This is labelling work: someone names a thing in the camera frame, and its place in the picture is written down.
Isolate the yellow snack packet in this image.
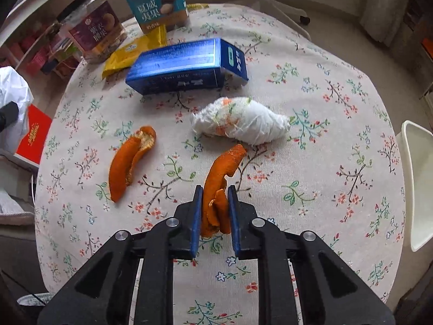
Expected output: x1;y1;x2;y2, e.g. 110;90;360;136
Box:
102;25;167;80

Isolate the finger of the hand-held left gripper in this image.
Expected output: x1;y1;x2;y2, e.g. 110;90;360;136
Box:
0;102;20;127

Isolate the white plastic bag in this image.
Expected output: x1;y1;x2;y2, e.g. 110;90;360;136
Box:
0;66;34;156

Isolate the long orange peel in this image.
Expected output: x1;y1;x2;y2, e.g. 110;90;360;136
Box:
201;144;246;238

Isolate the curled orange peel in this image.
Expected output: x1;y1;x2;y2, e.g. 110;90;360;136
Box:
109;126;157;204

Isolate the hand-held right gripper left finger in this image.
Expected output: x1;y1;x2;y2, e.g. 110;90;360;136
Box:
37;186;204;325

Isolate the blue label nut jar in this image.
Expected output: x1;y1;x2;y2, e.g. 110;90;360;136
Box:
120;0;189;34

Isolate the blue cardboard box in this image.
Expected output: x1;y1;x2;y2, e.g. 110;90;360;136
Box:
125;38;250;95

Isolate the jar with purple label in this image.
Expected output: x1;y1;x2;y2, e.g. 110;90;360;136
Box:
56;0;128;64

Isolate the red gift box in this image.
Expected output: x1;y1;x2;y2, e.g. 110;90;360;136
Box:
16;104;53;163

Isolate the grey curtain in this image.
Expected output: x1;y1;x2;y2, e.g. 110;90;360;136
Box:
359;0;411;46

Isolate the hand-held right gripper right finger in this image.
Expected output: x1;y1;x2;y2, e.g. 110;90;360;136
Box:
227;186;396;325

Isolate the stack of paper bags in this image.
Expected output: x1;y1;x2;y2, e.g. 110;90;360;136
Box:
40;24;83;79

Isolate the white shelf unit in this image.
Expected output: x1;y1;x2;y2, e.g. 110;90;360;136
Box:
0;0;85;75

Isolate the grey cloth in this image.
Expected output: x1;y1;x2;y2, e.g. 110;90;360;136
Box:
0;190;35;226

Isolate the floral tablecloth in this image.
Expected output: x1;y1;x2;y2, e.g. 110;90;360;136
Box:
34;3;406;325

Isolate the white tissue wad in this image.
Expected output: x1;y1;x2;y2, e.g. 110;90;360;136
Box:
191;96;291;146

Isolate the white plastic waste bin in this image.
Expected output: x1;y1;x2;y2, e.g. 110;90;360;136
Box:
401;121;433;253

